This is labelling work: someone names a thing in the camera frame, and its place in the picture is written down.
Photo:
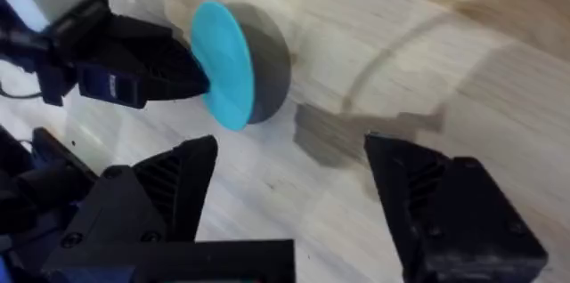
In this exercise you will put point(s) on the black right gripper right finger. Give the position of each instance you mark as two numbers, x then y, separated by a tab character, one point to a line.
450	220

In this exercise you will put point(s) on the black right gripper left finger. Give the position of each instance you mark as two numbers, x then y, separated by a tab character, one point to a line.
178	185

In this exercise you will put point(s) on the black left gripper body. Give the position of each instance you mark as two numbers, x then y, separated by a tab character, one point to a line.
95	38

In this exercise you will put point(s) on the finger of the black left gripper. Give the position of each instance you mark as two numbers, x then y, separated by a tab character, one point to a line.
171	67

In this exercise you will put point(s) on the turquoise round plate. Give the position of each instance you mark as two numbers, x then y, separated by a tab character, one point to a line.
225	65

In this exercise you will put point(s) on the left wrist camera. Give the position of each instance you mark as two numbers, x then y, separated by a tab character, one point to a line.
113	86

